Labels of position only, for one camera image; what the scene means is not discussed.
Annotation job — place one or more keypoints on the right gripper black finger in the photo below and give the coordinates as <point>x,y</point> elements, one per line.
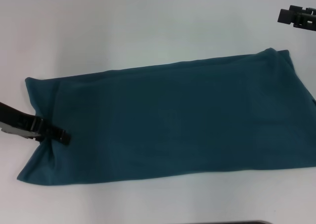
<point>296,20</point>
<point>300,9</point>

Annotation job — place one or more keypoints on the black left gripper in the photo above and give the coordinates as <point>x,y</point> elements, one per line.
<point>14,121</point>

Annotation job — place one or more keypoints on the teal T-shirt with FREE print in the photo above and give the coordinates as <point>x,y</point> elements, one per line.
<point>172,122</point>

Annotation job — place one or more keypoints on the dark device edge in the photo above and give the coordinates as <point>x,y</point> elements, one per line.
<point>247,222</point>

